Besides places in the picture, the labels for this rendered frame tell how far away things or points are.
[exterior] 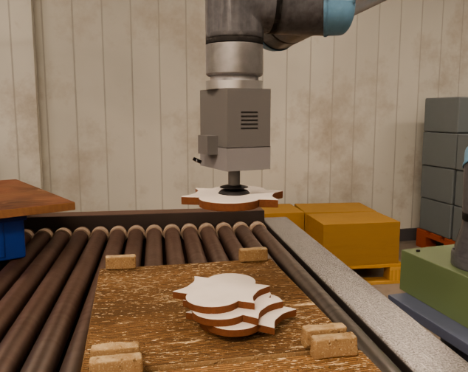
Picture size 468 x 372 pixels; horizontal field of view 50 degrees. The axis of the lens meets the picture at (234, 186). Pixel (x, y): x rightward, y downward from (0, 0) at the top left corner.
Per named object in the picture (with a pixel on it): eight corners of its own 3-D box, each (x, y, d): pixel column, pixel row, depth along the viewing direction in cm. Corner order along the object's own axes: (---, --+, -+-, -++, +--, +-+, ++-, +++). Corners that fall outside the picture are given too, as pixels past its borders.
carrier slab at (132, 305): (271, 265, 106) (271, 258, 106) (355, 356, 67) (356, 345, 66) (100, 276, 99) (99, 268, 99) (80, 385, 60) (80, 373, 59)
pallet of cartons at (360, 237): (356, 251, 454) (358, 201, 448) (406, 283, 370) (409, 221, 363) (217, 258, 432) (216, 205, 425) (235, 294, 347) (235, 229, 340)
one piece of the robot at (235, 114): (177, 62, 67) (179, 183, 70) (205, 55, 59) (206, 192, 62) (242, 65, 72) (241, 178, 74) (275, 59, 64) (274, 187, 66)
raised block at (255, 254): (266, 258, 106) (266, 246, 105) (268, 261, 104) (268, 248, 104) (238, 260, 105) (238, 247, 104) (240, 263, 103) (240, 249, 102)
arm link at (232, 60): (221, 40, 60) (194, 47, 68) (221, 78, 61) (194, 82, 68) (274, 43, 64) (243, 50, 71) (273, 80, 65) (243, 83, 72)
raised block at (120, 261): (136, 266, 101) (135, 253, 100) (136, 269, 99) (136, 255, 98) (105, 269, 99) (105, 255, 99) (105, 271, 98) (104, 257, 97)
